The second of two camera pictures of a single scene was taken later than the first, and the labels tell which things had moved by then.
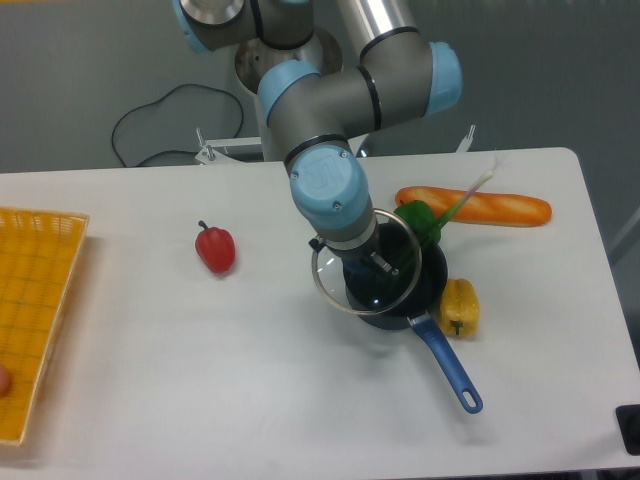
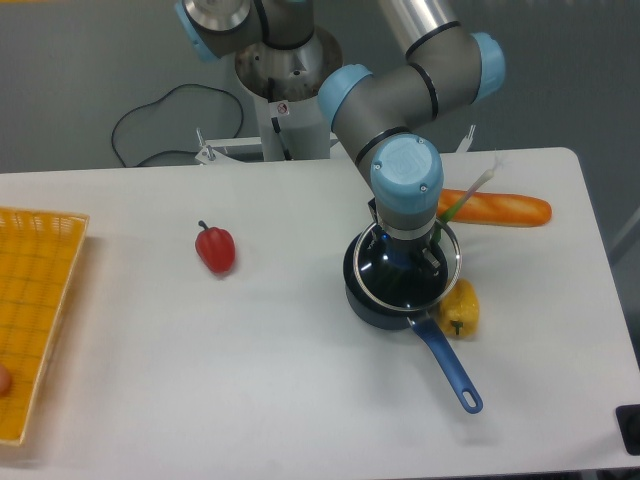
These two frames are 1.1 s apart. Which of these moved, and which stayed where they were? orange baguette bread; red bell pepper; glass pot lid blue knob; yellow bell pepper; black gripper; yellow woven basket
Moved: black gripper; glass pot lid blue knob
Stayed: red bell pepper; yellow bell pepper; orange baguette bread; yellow woven basket
